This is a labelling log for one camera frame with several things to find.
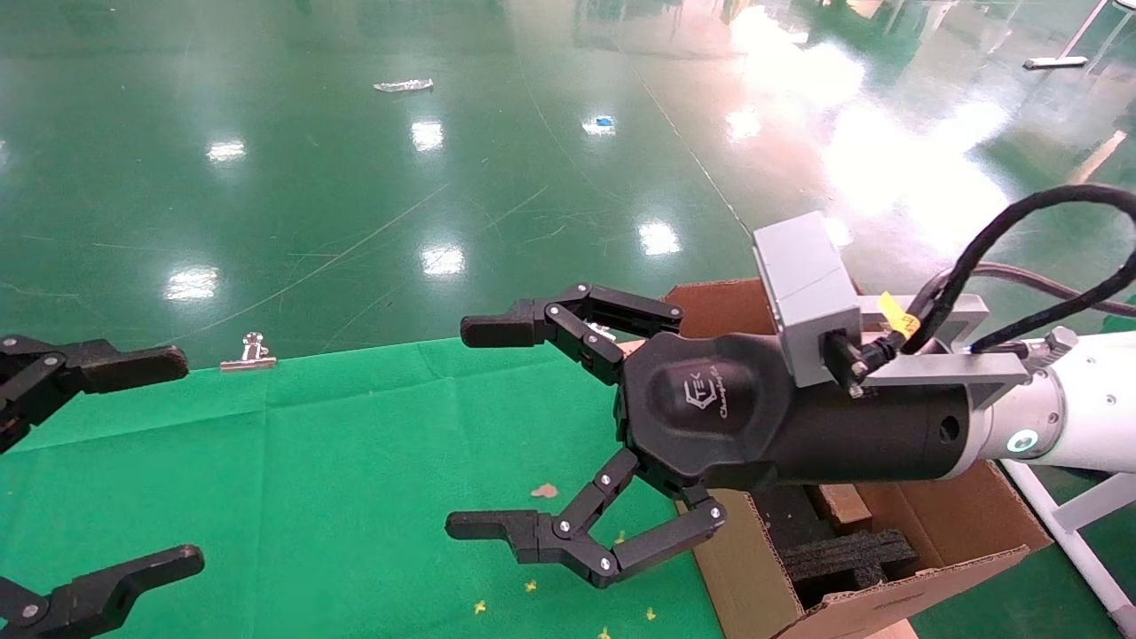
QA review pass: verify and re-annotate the white stand base bar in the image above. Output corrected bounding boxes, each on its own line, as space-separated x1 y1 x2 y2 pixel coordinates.
1022 0 1116 71

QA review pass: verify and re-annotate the yellow cable tag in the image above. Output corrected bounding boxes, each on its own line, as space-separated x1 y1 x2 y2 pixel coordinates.
878 291 920 339

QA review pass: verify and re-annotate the small brown cardboard box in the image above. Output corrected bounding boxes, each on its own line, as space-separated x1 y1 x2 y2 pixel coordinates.
814 482 876 534

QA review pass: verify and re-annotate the large open cardboard carton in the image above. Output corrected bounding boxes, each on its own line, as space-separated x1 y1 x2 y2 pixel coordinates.
664 278 1053 639

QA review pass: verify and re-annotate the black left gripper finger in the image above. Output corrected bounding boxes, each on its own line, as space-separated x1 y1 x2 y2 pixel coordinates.
0 335 190 455
0 545 206 639

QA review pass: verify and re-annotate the black foam insert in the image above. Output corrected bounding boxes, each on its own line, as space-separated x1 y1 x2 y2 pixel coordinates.
754 484 920 610

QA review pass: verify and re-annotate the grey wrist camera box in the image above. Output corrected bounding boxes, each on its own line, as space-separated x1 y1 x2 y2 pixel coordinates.
752 211 863 390

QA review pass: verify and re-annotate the silver binder clip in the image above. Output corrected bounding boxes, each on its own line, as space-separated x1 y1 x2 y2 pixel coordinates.
219 331 278 373

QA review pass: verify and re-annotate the green table cloth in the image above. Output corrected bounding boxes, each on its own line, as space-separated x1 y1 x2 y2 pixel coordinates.
0 337 725 639

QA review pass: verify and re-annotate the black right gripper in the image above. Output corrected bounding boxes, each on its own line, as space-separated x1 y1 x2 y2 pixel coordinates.
446 284 974 589

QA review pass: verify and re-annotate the white pipe frame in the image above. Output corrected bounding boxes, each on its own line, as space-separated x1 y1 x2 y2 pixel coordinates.
1001 460 1136 636

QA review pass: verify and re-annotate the thin dark cable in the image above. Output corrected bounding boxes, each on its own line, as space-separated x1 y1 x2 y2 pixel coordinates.
967 263 1136 318

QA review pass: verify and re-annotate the silver cable connector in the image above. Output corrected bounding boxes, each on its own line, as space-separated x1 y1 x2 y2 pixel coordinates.
1028 327 1080 367

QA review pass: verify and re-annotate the thick black braided cable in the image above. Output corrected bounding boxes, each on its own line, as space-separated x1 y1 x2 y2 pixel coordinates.
895 184 1136 356

